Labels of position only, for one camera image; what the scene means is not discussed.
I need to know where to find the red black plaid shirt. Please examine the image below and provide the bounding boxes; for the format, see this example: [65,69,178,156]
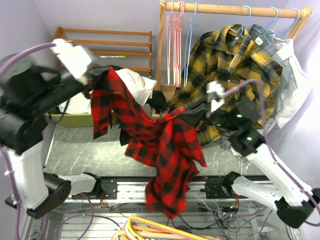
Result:
[91,67,207,219]

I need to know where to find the light blue wire hanger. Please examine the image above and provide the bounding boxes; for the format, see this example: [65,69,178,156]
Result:
[183,2,198,87]

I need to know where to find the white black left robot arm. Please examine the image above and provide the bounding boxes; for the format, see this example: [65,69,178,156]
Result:
[0,38,102,219]

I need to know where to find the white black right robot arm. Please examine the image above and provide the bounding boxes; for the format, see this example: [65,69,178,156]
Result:
[205,79,320,229]

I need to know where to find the yellow plaid shirt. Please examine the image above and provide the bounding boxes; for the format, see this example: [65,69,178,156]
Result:
[159,24,284,146]

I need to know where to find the white shirt on hanger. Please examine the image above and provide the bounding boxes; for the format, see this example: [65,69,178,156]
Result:
[265,34,312,133]

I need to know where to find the grey shirt on hanger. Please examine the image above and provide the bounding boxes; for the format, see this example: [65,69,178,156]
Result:
[249,24,298,122]

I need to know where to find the white shirt in basket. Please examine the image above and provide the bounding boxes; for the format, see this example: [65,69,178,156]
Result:
[66,68,157,115]

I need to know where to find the blue hanger under yellow shirt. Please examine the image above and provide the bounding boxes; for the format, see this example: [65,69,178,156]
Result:
[230,5,252,38]

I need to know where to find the blue hanger under grey shirt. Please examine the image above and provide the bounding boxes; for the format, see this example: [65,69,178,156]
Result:
[251,6,279,45]

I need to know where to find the blue hanger under white shirt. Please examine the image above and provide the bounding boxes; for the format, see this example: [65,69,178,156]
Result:
[266,8,301,43]

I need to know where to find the green laundry basket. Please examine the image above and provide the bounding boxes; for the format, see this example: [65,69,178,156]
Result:
[46,111,94,128]

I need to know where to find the wooden shoe rack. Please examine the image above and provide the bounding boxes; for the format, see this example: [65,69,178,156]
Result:
[53,26,153,77]

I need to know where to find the black garment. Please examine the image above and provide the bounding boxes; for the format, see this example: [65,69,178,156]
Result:
[119,90,166,146]

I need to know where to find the green white marker pen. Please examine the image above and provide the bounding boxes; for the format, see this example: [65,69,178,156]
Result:
[99,55,126,59]

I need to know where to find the orange hangers pile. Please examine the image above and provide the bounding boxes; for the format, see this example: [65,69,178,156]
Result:
[111,216,220,240]

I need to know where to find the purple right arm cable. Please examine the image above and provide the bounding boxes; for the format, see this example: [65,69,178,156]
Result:
[223,78,320,227]

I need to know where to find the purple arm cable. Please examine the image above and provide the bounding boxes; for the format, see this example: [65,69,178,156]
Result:
[223,78,320,227]
[0,42,121,240]

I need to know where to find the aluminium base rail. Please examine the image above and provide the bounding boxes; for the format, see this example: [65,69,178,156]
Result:
[62,176,291,203]

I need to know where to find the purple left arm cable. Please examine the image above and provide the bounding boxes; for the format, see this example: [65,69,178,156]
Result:
[0,42,121,240]

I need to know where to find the pink wire hangers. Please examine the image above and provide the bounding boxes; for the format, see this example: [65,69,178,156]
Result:
[166,1,185,88]

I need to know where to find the wooden clothes rail frame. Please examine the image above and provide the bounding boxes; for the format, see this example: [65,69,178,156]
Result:
[156,0,313,100]

